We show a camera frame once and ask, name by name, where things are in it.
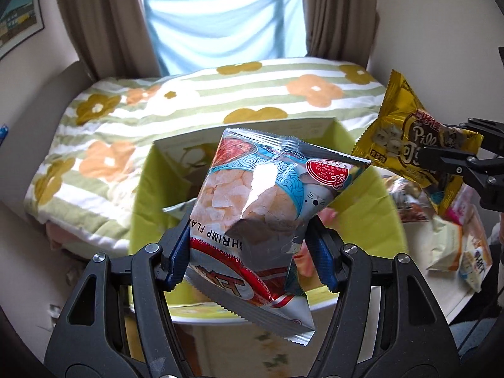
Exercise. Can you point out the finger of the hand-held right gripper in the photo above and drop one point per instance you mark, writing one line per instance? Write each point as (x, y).
(486, 128)
(453, 161)

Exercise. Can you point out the green cardboard box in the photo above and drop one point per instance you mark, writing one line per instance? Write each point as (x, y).
(154, 204)

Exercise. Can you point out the shrimp chip snack packet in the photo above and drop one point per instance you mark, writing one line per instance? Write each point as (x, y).
(252, 204)

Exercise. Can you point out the brown curtain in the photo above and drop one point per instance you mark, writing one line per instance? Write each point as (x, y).
(338, 12)
(106, 19)

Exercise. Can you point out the light blue cloth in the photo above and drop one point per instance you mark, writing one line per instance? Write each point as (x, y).
(224, 27)

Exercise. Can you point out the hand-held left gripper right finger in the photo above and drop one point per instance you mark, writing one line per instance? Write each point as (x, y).
(323, 262)

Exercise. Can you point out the framed wall picture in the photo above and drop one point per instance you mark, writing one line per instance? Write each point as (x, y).
(17, 19)

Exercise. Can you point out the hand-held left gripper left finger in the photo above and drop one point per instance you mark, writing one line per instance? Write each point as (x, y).
(178, 254)

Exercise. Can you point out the yellow snack packet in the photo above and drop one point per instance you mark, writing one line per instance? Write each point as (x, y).
(393, 126)

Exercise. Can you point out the pile of assorted packets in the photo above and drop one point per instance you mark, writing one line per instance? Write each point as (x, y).
(445, 244)

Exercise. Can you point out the flowered striped blanket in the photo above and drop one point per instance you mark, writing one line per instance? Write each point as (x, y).
(118, 126)

